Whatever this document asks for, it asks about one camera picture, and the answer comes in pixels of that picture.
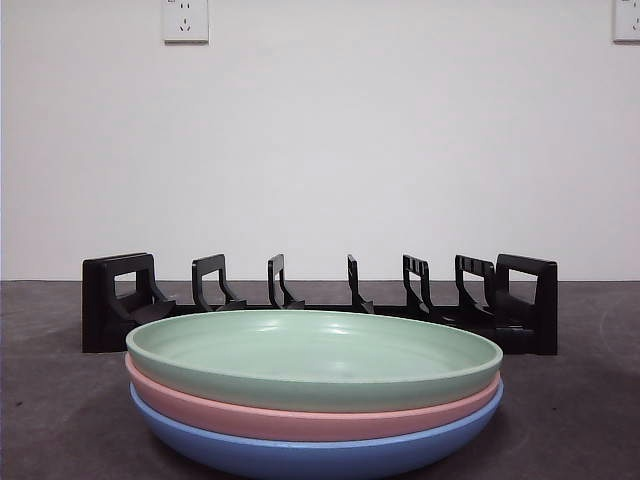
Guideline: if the black plate rack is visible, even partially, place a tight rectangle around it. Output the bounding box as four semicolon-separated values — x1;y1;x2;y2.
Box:
81;251;560;357

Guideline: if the white wall socket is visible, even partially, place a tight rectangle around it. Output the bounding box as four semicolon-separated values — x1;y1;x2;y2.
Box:
612;0;640;44
162;0;210;45

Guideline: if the blue plate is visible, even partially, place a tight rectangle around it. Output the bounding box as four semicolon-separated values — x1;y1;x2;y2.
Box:
128;382;505;480

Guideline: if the pink plate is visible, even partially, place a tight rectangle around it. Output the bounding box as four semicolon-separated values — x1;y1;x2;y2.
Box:
124;357;504;443

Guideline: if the green plate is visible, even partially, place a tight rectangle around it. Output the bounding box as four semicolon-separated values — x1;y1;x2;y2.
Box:
125;308;504;414

